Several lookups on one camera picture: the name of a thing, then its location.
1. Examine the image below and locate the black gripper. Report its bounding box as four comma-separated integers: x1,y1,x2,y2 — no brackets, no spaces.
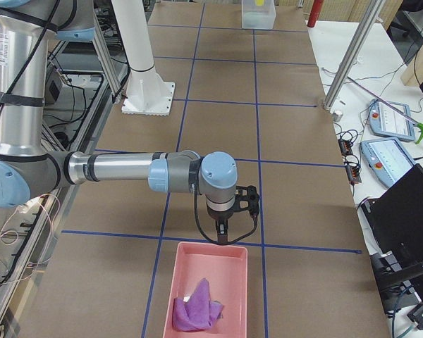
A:
207,208,233,244

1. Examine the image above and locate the purple microfiber cloth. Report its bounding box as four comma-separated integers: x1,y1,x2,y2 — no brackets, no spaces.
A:
172,278,223,332

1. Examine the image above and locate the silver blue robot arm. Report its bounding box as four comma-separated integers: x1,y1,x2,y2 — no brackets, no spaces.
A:
0,1,243,245

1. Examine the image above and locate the pink plastic tray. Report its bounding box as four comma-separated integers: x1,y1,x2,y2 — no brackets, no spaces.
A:
163,242,247,337

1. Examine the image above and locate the lower teach pendant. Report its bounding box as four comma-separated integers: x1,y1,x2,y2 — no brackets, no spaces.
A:
360,137,416,188

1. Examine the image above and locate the teach pendant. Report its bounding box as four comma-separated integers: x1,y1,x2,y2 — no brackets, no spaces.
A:
369,99,415,142
360,137,416,188

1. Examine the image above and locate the black monitor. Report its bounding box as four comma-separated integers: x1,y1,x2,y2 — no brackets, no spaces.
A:
362,164,423,262

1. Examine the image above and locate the upper teach pendant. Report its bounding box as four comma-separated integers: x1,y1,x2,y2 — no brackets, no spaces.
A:
369,99,415,142

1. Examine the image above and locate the translucent white plastic bin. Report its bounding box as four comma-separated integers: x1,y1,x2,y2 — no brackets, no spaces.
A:
241,0,276,30

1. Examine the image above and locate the red fire extinguisher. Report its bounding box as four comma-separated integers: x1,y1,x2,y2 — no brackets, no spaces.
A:
307,0,324,28

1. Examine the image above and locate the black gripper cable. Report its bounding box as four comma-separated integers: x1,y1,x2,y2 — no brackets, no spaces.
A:
193,192,259,246

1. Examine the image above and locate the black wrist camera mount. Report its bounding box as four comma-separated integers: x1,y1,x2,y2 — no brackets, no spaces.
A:
233,185,260,219

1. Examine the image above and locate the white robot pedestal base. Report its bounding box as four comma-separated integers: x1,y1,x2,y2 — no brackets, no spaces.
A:
112,0,175,116

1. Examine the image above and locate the green handled grabber tool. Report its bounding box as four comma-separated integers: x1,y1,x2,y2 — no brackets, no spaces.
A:
347,76,423,144

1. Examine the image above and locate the aluminium frame post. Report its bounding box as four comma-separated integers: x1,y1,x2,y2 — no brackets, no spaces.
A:
323,0,385,111

